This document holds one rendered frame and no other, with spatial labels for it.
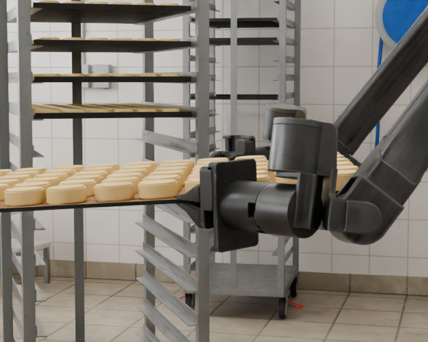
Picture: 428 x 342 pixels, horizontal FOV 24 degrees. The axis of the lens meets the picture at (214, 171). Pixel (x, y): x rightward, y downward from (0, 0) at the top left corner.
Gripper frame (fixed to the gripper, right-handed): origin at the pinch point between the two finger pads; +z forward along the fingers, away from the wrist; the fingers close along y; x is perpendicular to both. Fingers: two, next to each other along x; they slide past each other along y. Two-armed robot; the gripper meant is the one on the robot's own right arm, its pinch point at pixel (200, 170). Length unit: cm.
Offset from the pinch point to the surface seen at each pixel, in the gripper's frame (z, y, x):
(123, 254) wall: -228, -85, -326
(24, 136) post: -24, 2, -92
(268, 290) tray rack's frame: -220, -87, -203
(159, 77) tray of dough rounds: -57, 15, -79
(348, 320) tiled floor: -249, -103, -180
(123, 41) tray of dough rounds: -49, 24, -83
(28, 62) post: -26, 20, -91
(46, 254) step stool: -191, -81, -347
